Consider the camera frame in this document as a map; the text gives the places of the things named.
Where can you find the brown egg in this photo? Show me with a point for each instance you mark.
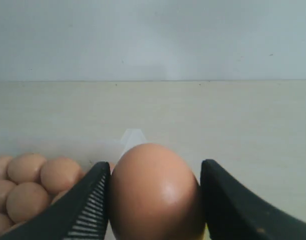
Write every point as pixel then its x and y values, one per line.
pixel 4 162
pixel 60 174
pixel 26 201
pixel 5 187
pixel 26 168
pixel 153 194
pixel 5 223

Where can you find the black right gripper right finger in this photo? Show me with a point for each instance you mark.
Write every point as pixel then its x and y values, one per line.
pixel 232 211

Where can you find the clear plastic tray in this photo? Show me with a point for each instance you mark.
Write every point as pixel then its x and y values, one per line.
pixel 111 150

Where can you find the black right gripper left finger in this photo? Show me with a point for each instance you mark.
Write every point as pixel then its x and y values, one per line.
pixel 81 213

